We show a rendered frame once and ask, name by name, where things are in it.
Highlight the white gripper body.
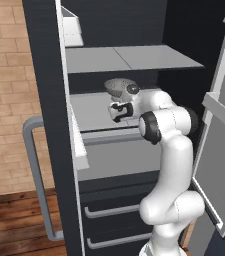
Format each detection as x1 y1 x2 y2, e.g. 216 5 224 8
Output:
108 101 134 124

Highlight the grey fridge shelf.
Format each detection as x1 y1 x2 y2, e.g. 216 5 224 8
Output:
65 44 205 75
69 91 146 134

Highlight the grey fridge crisper drawer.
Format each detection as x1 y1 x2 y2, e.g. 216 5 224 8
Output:
75 129 162 183

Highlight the dark fridge body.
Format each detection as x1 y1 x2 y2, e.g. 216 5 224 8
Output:
60 0 225 256

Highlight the grey-lined fridge door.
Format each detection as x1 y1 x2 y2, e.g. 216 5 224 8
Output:
186 0 225 256

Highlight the white door bin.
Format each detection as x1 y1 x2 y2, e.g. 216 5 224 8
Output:
68 102 91 171
60 5 85 48

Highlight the dark freezer drawer front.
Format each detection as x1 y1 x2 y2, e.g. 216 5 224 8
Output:
82 223 153 256
78 181 162 231

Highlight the dark fridge door with handle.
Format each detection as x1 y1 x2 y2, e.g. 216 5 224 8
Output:
21 0 91 256

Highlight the grey fridge door handle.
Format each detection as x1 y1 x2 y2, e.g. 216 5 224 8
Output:
21 114 65 243

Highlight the grey drawer handle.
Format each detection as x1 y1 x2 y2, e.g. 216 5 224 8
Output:
86 232 153 250
84 203 142 220

